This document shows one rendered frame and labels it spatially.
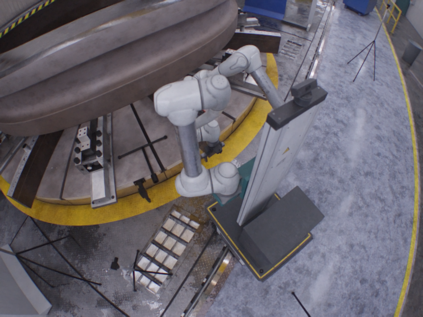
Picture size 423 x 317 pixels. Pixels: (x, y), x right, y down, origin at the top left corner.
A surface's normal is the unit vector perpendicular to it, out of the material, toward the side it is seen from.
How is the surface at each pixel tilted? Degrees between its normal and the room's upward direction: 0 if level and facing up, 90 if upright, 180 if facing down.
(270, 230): 0
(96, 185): 0
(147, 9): 45
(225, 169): 7
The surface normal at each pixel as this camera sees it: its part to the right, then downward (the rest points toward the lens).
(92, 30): 0.31, 0.16
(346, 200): -0.03, -0.52
